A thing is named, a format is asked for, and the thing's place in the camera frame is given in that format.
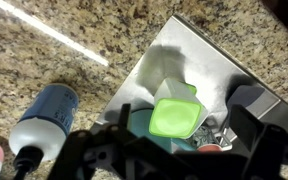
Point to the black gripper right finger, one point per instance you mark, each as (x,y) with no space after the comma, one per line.
(267,144)

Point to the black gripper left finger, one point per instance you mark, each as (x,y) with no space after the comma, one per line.
(113,148)

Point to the translucent plastic container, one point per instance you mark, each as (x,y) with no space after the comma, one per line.
(171,88)

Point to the stainless steel sink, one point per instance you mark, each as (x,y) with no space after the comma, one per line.
(181,52)

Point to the blue white soap dispenser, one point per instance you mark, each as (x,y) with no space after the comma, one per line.
(43,128)

